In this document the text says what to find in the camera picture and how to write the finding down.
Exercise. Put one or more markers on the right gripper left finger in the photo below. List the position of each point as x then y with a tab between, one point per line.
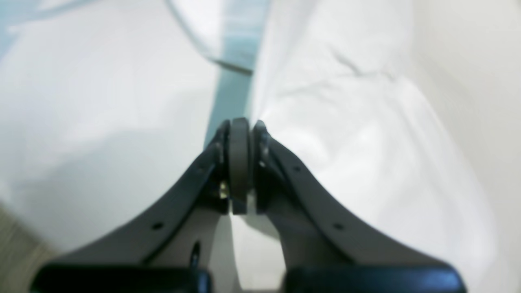
165	249

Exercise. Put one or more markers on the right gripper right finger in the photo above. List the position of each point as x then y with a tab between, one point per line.
328	249

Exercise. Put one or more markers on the white printed t-shirt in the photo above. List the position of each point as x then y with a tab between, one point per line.
105	102

